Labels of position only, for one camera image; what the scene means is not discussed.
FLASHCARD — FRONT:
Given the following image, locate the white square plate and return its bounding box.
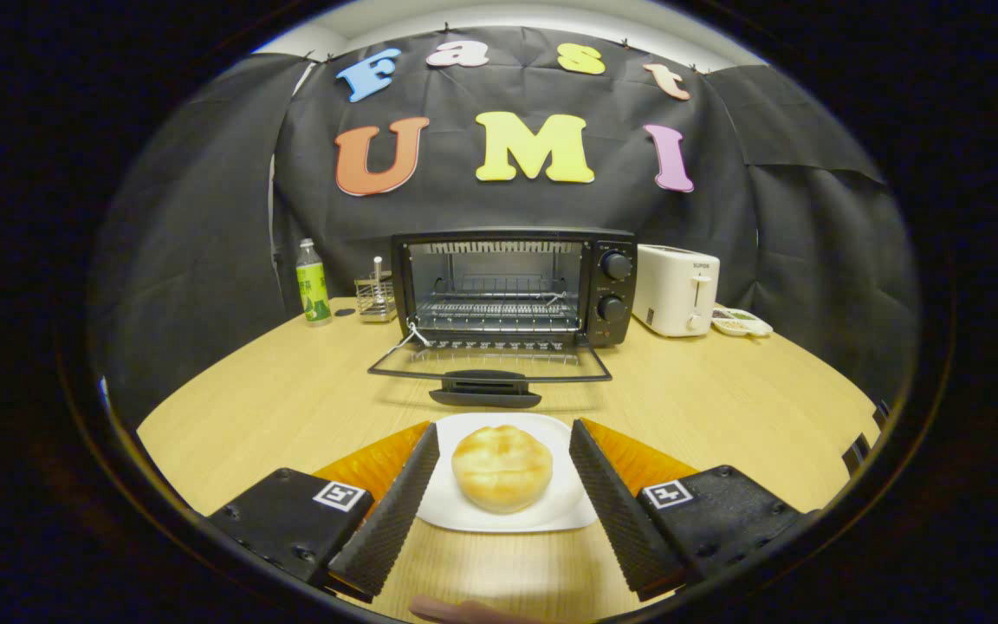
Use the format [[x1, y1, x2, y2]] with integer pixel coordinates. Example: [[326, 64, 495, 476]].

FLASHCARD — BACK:
[[417, 413, 599, 533]]

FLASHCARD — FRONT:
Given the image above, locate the green label drink bottle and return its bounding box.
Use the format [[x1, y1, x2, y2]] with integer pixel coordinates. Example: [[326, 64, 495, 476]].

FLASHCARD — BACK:
[[295, 238, 334, 327]]

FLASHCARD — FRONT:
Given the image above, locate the oven wire rack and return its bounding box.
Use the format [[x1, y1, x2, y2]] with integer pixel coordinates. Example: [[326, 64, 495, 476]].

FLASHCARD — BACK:
[[419, 276, 582, 335]]

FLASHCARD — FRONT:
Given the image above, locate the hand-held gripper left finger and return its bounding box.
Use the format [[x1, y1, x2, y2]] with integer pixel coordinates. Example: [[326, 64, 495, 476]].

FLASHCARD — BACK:
[[207, 422, 441, 605]]

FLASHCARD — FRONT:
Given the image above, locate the round golden bread bun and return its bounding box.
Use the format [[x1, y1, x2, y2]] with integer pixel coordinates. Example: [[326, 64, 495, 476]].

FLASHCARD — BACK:
[[451, 424, 554, 515]]

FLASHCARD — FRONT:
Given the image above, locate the white pop-up toaster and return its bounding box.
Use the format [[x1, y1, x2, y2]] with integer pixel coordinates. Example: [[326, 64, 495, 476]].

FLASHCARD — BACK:
[[632, 244, 721, 338]]

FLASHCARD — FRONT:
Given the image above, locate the white divided snack dish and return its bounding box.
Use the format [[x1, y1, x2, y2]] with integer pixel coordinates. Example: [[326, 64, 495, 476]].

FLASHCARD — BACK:
[[711, 305, 774, 338]]

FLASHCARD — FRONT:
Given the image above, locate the black toaster oven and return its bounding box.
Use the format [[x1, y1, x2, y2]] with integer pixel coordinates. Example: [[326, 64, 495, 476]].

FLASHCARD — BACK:
[[367, 227, 638, 408]]

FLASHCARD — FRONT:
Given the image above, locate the metal wire holder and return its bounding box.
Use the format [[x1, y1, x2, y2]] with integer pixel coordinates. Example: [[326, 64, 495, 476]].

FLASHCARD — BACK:
[[353, 256, 399, 323]]

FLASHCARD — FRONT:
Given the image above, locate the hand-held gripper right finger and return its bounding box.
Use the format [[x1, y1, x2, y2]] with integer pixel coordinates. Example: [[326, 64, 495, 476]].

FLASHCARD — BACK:
[[568, 418, 816, 602]]

